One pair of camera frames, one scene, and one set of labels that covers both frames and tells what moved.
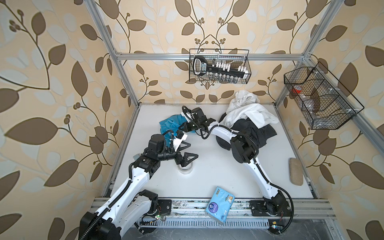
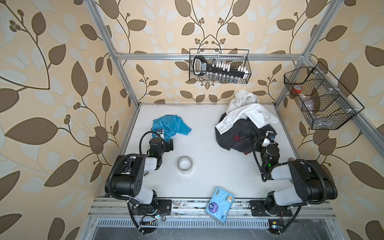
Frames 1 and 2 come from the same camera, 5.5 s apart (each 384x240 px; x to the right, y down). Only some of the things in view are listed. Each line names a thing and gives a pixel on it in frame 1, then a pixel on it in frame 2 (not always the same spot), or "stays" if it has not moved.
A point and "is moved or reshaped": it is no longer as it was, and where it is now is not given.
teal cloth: (172, 124) is moved or reshaped
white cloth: (246, 105) stays
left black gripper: (183, 160) to (168, 146)
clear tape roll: (186, 169) stays
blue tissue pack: (220, 204) stays
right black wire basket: (322, 106) stays
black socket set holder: (214, 71) stays
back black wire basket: (216, 65) stays
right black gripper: (186, 128) to (276, 145)
